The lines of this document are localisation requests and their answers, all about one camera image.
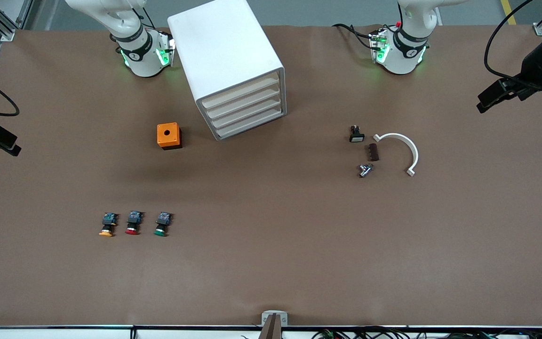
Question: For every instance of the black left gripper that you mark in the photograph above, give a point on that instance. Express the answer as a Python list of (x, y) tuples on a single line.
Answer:
[(530, 70)]

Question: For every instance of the green mushroom push button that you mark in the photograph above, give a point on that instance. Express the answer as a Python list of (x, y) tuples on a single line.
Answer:
[(163, 219)]

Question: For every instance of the yellow mushroom push button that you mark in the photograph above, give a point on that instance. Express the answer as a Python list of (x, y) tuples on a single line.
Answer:
[(108, 220)]

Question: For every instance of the grey metal stand bracket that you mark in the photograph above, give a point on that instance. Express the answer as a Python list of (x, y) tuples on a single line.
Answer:
[(265, 319)]

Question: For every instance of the silver metal T-bolt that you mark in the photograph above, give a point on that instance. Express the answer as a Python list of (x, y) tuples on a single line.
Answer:
[(364, 170)]

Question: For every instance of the white drawer cabinet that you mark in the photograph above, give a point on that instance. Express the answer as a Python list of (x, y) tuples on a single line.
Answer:
[(224, 42)]

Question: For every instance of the orange button enclosure box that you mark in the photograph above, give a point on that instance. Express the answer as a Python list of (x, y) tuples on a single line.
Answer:
[(162, 129)]

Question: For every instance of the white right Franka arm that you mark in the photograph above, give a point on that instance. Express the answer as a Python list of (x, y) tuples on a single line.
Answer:
[(141, 52)]

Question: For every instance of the black white rectangular push button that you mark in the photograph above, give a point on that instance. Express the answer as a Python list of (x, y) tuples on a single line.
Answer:
[(356, 137)]

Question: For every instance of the white plastic drawer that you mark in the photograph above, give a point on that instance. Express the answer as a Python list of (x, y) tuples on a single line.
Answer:
[(250, 121), (244, 100), (247, 110), (241, 90)]

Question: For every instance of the brown cylindrical block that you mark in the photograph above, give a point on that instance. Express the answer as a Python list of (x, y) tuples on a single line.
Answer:
[(373, 152)]

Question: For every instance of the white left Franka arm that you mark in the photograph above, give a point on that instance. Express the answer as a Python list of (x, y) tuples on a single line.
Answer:
[(407, 52)]

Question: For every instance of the red mushroom push button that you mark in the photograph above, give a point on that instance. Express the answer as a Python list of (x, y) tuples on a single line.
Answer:
[(133, 218)]

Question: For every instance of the white table edge rail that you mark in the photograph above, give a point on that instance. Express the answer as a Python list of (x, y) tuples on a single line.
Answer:
[(40, 334)]

